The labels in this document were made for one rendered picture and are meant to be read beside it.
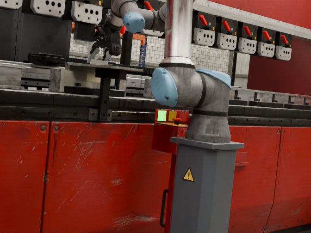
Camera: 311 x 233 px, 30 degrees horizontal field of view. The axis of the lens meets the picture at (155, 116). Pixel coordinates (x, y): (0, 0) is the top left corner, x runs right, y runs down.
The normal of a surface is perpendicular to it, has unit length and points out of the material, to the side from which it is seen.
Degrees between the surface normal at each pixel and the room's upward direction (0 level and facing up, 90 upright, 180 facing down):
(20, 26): 90
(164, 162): 90
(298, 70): 90
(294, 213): 103
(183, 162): 90
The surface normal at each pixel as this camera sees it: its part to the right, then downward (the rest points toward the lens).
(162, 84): -0.89, 0.07
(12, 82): 0.73, 0.11
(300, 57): -0.68, -0.03
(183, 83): 0.42, -0.07
